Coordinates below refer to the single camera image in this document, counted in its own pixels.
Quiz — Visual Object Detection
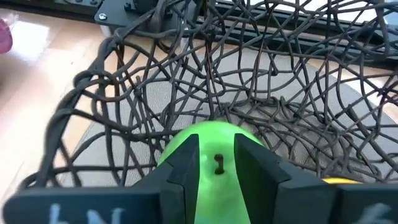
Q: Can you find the yellow bell pepper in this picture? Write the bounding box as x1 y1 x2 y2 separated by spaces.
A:
322 177 361 185

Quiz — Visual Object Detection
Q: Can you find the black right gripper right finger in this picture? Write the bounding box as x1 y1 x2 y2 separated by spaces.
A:
233 133 398 224

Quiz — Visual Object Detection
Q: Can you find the green apple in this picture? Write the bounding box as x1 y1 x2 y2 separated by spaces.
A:
157 120 265 224

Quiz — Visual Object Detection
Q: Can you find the dark woven wire basket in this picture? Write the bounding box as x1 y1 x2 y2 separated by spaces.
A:
18 0 398 190

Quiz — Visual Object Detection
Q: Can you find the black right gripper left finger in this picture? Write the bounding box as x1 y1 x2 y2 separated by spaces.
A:
2 133 200 224

